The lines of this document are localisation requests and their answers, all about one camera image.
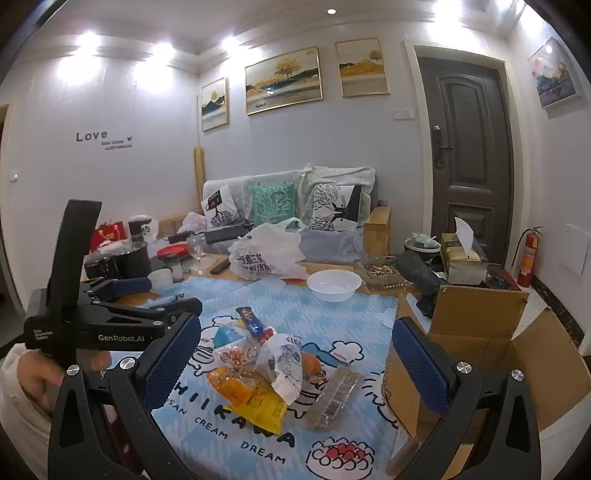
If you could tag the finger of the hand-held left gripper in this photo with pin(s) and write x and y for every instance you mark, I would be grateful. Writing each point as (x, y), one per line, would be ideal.
(180, 307)
(131, 286)

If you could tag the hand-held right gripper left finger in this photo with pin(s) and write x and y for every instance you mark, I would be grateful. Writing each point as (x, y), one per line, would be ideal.
(168, 364)

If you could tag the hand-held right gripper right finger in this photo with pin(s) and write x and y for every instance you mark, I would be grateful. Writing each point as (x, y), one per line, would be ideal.
(420, 364)

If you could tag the clear printed snack packet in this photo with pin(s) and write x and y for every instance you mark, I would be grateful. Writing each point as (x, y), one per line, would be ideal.
(233, 356)

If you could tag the orange snack packet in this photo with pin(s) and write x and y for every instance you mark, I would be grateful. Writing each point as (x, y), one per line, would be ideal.
(231, 387)

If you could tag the clear barcode snack packet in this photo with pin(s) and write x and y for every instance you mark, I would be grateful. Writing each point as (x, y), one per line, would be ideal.
(332, 401)

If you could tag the person's left hand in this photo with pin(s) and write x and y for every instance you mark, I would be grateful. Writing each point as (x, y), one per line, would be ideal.
(34, 383)

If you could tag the black cooking pot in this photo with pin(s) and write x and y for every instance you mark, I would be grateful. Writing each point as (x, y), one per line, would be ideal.
(129, 261)

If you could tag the white cup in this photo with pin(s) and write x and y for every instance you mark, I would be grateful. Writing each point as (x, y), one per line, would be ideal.
(160, 281)

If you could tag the red lidded container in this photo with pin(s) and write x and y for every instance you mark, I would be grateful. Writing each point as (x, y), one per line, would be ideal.
(173, 253)

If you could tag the blue snack packet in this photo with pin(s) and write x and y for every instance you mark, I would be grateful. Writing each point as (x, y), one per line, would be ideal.
(226, 334)

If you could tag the red gift bag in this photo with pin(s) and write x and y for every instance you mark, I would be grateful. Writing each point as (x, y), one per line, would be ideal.
(108, 235)

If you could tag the black remote control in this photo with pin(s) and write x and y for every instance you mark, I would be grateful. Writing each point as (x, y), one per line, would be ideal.
(219, 266)

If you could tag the wine glass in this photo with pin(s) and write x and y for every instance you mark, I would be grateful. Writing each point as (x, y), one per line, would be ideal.
(196, 247)

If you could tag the red blue snack bar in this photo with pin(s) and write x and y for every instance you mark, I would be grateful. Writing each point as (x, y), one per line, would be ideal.
(251, 323)

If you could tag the black keyboard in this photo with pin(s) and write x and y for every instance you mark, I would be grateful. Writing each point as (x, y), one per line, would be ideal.
(226, 234)

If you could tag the black bag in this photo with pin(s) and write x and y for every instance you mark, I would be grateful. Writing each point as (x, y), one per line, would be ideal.
(415, 274)

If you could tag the blue cartoon printed tablecloth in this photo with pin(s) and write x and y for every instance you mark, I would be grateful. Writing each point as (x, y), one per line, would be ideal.
(332, 323)

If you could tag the tray of nuts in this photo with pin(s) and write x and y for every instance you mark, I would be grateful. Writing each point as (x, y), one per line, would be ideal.
(378, 272)

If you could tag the white plastic bag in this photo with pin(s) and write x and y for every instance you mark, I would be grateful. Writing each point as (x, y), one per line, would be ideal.
(268, 254)

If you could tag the tissue box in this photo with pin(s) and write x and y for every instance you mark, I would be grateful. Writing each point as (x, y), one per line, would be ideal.
(461, 267)

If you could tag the round orange snack pouch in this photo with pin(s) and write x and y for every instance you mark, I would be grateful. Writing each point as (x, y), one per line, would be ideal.
(313, 365)

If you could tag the white cushion with red patch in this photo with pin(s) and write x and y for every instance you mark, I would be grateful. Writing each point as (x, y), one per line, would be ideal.
(220, 205)

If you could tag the white printed snack wrapper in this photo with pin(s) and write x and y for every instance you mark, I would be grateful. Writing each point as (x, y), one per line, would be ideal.
(281, 360)

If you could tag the white bowl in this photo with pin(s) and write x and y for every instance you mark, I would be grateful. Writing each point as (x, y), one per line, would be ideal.
(332, 284)

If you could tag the green ceramic bowl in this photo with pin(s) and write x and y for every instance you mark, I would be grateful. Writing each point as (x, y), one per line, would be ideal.
(422, 244)

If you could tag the rolled bamboo mat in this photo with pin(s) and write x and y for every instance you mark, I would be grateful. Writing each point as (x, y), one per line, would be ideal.
(199, 175)

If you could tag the teal patterned cushion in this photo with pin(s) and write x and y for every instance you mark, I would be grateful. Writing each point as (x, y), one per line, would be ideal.
(272, 205)

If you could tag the small brown cardboard box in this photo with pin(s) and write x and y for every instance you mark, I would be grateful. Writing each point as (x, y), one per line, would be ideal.
(377, 230)

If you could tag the grey covered sofa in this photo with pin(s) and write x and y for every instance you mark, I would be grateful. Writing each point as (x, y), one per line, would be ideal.
(332, 244)

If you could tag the red fire extinguisher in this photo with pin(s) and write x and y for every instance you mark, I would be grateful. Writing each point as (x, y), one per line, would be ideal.
(526, 258)

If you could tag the white tree print cushion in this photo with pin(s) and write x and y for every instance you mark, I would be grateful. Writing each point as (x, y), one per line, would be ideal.
(332, 207)

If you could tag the mountain painting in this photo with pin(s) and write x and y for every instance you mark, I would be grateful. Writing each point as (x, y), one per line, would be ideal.
(215, 104)

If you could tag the dark brown door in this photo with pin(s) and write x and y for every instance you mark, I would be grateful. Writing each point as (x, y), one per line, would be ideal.
(466, 138)

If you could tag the wide landscape painting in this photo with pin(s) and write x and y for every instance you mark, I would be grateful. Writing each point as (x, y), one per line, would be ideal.
(284, 81)

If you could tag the golden tree painting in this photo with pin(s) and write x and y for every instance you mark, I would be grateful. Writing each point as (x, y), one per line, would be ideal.
(362, 67)

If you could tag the white framed canvas picture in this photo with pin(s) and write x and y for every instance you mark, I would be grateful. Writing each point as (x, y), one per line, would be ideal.
(554, 74)

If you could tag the black wall lettering decal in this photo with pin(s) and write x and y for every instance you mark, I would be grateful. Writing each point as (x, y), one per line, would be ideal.
(92, 136)

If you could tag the white wall panel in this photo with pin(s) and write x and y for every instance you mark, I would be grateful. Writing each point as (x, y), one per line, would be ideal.
(577, 249)

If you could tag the white light switch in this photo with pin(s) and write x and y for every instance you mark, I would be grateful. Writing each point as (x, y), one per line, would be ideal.
(402, 114)

